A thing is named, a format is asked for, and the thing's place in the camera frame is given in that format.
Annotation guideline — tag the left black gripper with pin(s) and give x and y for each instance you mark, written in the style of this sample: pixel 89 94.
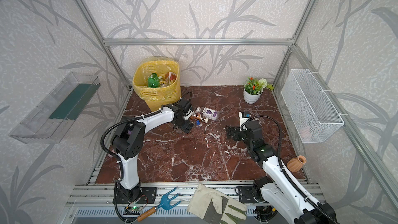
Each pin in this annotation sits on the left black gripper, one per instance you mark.
pixel 186 125

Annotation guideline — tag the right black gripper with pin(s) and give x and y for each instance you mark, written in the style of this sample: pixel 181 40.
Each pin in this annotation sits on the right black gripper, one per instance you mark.
pixel 235 132

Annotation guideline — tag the brown coffee drink bottle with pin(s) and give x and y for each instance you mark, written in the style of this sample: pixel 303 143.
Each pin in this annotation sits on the brown coffee drink bottle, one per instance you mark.
pixel 199 117

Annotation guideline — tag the grape juice bottle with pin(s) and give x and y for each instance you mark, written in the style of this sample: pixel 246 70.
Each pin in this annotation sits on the grape juice bottle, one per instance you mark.
pixel 208 113

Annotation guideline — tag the yellow label tea bottle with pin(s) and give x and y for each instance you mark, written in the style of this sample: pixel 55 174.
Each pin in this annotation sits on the yellow label tea bottle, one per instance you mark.
pixel 162 82

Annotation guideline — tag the green plastic bottle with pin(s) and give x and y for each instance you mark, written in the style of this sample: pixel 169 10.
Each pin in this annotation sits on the green plastic bottle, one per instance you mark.
pixel 153 81

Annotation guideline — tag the red yellow label bottle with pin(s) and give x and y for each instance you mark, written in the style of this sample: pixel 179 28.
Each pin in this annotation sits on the red yellow label bottle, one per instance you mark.
pixel 170 78

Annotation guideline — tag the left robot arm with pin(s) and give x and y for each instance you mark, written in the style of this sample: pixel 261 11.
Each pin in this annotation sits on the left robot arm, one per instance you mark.
pixel 125 140

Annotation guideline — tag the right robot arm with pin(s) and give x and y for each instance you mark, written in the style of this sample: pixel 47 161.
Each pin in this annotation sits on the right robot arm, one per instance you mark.
pixel 279 188

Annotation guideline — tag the yellow ribbed waste bin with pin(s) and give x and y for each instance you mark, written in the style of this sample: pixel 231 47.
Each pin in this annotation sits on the yellow ribbed waste bin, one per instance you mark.
pixel 158 99

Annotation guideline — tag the clear yellow bin liner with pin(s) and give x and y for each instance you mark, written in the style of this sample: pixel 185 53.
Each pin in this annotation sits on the clear yellow bin liner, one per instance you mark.
pixel 149 95

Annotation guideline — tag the white pot with flowers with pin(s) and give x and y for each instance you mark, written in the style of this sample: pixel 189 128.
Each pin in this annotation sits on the white pot with flowers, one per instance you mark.
pixel 253 89

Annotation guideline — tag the terracotta clay vase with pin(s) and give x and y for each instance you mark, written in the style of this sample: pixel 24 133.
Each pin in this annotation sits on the terracotta clay vase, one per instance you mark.
pixel 296 164

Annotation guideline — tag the blue garden hand fork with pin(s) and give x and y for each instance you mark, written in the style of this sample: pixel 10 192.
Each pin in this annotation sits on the blue garden hand fork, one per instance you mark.
pixel 165 203

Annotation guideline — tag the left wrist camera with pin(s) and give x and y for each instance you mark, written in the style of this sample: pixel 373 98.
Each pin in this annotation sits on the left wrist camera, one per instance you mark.
pixel 188 115

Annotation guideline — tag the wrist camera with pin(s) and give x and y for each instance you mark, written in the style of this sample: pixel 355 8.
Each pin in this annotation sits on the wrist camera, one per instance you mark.
pixel 243 118
pixel 188 115

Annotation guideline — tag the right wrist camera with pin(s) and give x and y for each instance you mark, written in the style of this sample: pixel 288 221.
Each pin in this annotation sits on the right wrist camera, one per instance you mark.
pixel 243 118

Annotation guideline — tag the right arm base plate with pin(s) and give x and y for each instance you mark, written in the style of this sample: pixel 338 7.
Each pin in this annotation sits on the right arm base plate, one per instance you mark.
pixel 248 194

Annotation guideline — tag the white wire mesh basket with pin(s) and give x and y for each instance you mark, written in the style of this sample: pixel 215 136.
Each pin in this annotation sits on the white wire mesh basket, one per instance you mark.
pixel 311 110

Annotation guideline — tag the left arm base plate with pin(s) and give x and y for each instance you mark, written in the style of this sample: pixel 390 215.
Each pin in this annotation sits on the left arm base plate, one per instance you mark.
pixel 140 195

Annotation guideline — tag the clear acrylic wall shelf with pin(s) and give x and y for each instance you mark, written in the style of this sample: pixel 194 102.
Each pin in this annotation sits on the clear acrylic wall shelf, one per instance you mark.
pixel 50 120

